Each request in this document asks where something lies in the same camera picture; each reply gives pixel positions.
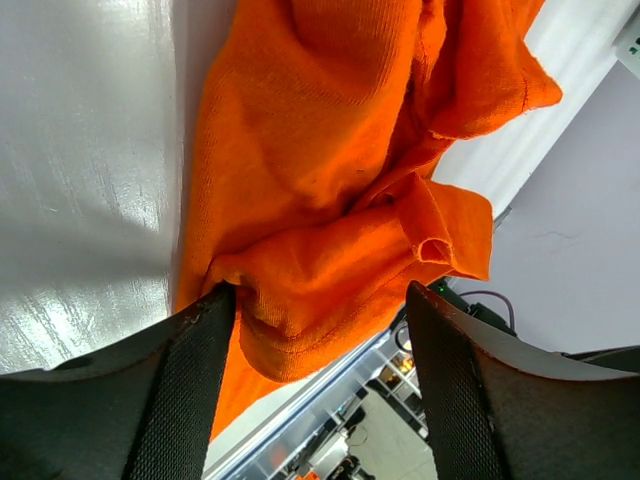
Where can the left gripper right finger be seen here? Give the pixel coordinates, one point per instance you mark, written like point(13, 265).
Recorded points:
point(499, 408)

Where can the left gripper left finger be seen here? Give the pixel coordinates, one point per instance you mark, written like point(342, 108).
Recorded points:
point(141, 408)

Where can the orange t shirt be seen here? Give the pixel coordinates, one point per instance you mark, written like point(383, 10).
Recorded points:
point(312, 191)

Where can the background storage shelf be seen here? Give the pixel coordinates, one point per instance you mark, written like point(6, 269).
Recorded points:
point(385, 438)

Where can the white plastic basket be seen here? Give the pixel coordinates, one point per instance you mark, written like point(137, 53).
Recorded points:
point(628, 45)

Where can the aluminium mounting rail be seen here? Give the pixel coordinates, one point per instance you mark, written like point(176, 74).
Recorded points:
point(271, 434)

